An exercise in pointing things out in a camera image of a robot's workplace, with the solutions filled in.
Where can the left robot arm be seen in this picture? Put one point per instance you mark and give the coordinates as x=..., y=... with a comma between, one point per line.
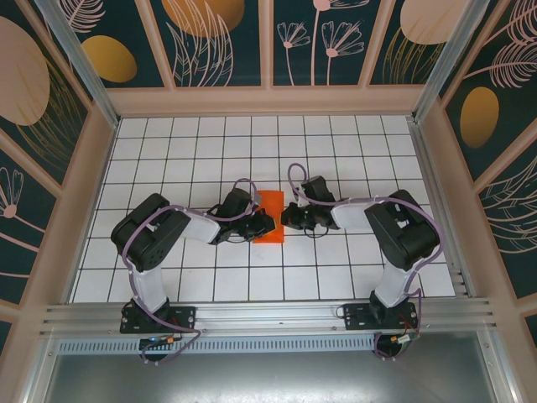
x=149, y=287

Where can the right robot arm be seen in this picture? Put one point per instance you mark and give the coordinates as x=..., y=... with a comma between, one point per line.
x=392, y=285

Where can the grey metal sheet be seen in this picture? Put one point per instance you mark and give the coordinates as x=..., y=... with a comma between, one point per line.
x=268, y=378

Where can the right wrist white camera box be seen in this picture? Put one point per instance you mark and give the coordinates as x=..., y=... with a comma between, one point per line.
x=298, y=197

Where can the aluminium frame rail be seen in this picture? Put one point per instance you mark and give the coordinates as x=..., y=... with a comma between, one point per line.
x=268, y=312

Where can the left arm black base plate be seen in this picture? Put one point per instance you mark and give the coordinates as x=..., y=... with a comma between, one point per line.
x=184, y=315

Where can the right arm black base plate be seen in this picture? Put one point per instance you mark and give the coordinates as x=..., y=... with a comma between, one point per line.
x=356, y=317

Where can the aluminium side rail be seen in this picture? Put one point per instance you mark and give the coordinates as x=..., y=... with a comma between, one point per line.
x=436, y=197

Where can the aluminium corner post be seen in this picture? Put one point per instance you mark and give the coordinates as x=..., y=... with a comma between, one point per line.
x=84, y=67
x=444, y=54

